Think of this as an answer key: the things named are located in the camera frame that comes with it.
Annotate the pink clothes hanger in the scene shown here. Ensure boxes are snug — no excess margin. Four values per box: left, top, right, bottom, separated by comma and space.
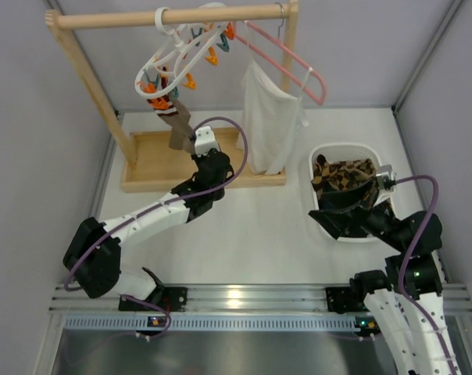
231, 21, 327, 105

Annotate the pile of socks in basket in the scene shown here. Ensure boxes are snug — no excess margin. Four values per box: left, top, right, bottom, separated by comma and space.
311, 155, 394, 212

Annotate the white plastic laundry basket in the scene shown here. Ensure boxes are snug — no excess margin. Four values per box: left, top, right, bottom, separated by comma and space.
309, 142, 392, 244

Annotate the wooden clothes rack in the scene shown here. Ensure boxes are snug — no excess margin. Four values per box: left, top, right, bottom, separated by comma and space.
45, 1, 299, 193

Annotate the white round clip hanger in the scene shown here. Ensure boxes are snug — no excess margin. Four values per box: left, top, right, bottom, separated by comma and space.
134, 7, 234, 112

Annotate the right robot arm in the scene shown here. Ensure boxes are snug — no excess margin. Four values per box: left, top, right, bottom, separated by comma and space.
308, 206, 461, 374

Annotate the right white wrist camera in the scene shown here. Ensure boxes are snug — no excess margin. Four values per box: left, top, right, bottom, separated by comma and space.
375, 164, 396, 193

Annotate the aluminium mounting rail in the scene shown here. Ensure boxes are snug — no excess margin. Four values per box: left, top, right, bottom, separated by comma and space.
48, 283, 472, 333

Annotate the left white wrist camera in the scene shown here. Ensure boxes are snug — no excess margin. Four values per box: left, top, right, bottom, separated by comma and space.
194, 126, 220, 157

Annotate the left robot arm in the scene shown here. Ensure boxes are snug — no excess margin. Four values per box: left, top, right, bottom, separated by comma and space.
63, 169, 384, 300

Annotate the white hanging garment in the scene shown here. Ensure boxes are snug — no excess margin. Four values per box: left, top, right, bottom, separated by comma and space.
235, 19, 309, 176

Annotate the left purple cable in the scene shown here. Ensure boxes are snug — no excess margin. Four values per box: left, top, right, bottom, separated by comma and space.
63, 116, 249, 339

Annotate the plain brown sock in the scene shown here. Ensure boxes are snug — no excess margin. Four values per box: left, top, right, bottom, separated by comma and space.
154, 92, 195, 154

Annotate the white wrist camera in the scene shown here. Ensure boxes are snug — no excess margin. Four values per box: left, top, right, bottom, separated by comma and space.
375, 164, 396, 193
194, 126, 220, 157

